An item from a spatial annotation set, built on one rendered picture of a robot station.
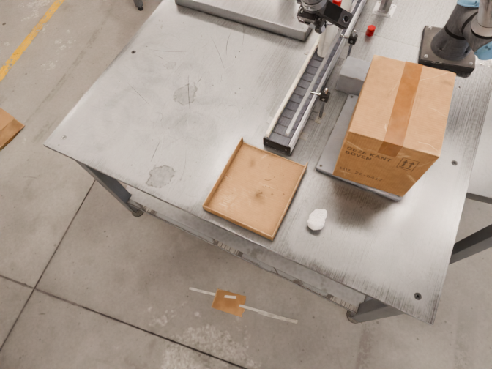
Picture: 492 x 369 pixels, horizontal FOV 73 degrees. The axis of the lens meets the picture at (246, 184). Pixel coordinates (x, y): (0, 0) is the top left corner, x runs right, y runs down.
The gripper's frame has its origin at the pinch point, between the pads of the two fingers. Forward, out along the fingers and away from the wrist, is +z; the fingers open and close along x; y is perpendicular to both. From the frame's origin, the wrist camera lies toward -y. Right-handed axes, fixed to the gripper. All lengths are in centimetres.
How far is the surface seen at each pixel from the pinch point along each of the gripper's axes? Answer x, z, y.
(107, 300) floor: 158, 32, 61
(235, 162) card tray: 55, -5, 11
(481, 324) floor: 89, 70, -119
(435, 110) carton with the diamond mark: 18.1, -17.5, -41.3
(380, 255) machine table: 63, -10, -46
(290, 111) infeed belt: 30.2, 3.8, 0.8
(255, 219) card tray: 69, -14, -6
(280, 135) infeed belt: 39.7, -1.7, -0.1
